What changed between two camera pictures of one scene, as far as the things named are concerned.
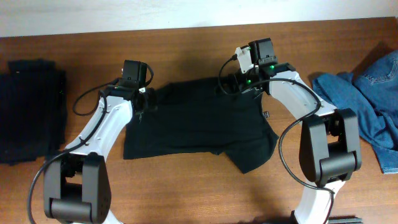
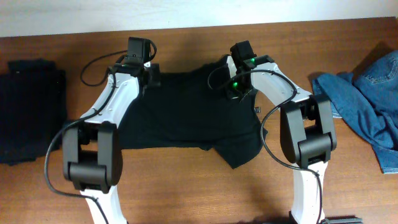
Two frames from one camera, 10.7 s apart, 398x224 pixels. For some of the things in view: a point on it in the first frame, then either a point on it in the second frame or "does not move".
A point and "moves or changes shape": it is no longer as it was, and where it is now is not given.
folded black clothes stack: [33, 110] does not move
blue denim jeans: [372, 93] does not move
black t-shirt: [202, 116] moves or changes shape
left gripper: [144, 104] to [152, 77]
